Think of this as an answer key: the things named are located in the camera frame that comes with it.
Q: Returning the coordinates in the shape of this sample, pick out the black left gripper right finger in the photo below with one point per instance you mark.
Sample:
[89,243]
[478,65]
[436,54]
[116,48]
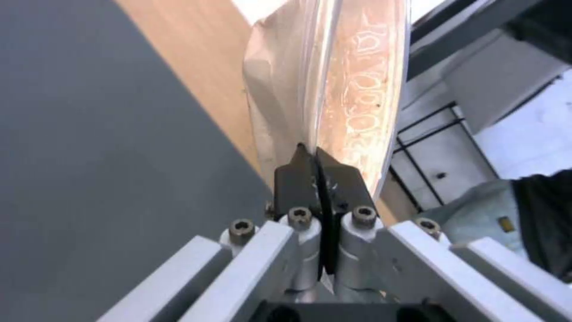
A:
[402,255]

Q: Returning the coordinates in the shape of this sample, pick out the white furniture unit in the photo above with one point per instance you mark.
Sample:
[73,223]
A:
[491,60]

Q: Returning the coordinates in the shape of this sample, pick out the black round cabinet knob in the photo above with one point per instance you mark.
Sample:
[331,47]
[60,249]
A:
[440,175]

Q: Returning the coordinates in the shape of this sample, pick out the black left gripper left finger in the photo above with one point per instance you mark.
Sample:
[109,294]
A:
[250,255]

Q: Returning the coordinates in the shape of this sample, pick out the white cabinet with black frame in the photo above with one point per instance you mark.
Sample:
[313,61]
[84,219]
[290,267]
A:
[424,151]

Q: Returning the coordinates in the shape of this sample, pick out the translucent takeout bag orange print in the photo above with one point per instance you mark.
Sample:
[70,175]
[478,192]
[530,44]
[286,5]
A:
[286,84]

